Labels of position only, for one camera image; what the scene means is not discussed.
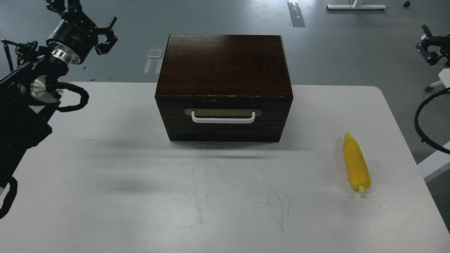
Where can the white desk leg base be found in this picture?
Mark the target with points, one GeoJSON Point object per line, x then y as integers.
{"type": "Point", "coordinates": [356, 5]}

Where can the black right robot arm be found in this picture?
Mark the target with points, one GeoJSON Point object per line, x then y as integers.
{"type": "Point", "coordinates": [432, 49]}

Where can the white floor tape marks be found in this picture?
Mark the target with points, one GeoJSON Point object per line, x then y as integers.
{"type": "Point", "coordinates": [154, 58]}

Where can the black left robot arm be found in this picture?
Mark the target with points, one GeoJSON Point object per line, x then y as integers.
{"type": "Point", "coordinates": [31, 93]}

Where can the wooden drawer with white handle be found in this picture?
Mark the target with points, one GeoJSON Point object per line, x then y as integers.
{"type": "Point", "coordinates": [264, 109]}

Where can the yellow corn cob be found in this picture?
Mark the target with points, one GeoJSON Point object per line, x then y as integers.
{"type": "Point", "coordinates": [357, 170]}

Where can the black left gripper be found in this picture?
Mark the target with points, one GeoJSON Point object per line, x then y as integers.
{"type": "Point", "coordinates": [76, 34]}

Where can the grey floor tape strip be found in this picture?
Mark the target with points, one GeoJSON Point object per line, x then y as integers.
{"type": "Point", "coordinates": [295, 12]}

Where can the dark wooden drawer cabinet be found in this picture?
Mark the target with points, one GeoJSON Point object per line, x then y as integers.
{"type": "Point", "coordinates": [224, 67]}

